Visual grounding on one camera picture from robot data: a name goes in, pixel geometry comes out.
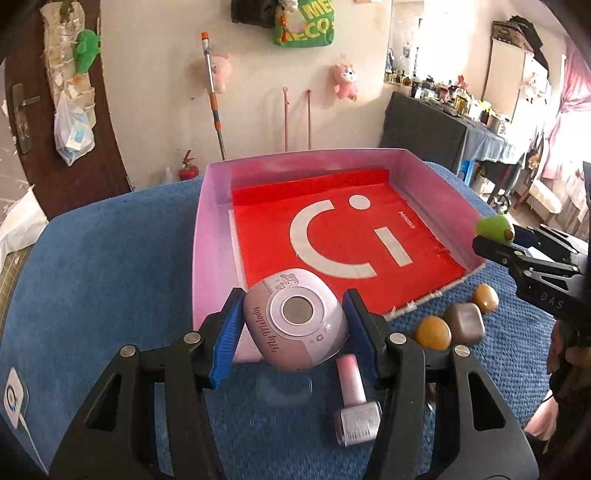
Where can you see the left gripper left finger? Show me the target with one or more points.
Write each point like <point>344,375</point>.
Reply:
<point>112,436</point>

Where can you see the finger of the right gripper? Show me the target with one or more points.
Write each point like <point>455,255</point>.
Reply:
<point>548,241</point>
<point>503,256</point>

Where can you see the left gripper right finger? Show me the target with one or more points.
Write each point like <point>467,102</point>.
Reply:
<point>476,436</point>

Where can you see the green duck toy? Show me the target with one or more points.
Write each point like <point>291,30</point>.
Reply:
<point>497,228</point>

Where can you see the orange round soap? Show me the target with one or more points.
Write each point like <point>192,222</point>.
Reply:
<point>434,333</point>
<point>486,298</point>

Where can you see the brown eye shadow case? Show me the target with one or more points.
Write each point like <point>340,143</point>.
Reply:
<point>466,323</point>

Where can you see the pink cap nail polish bottle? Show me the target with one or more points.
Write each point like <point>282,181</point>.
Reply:
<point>359,419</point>

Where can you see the pink round My Melody device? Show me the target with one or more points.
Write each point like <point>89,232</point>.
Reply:
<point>295,320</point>

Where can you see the clear plastic cup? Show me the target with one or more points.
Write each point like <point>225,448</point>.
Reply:
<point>282,390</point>

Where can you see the person's right hand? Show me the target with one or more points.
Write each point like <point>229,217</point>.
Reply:
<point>567,364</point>

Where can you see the pink curtain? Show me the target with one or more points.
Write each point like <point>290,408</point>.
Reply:
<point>569,141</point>

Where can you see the blue plastic stool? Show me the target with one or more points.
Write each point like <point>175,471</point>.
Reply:
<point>466,171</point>

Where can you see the white power adapter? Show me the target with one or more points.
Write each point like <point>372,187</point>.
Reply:
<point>15,399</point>

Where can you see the black covered side table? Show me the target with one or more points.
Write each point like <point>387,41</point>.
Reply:
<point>433,135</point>

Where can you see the red paper bag liner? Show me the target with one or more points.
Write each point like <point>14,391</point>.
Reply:
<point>352,229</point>

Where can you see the purple cardboard tray box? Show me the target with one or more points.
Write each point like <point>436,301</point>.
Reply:
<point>447,206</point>

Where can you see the dark brown door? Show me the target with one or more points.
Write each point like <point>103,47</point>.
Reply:
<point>98,175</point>

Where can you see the pink plush toy right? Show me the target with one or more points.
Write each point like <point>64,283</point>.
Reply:
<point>345,82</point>

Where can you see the red fire extinguisher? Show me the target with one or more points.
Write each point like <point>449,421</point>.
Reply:
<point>188,170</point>

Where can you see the white plastic bag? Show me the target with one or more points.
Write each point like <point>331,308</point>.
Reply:
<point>73,135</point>

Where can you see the green tote bag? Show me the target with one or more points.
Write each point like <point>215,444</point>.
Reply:
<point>304,24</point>

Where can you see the pink pig plush left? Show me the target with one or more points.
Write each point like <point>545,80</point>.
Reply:
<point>220,70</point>

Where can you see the black backpack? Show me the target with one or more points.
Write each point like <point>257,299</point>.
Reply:
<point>254,12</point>

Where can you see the green dinosaur plush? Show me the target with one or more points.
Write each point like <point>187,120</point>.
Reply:
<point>86,50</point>

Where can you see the beige hanging door organizer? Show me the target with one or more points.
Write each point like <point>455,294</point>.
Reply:
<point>60,35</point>

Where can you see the metal door handle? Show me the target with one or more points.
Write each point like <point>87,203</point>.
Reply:
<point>20,103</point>

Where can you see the mop handle orange grip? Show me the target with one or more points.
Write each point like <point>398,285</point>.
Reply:
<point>212,96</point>

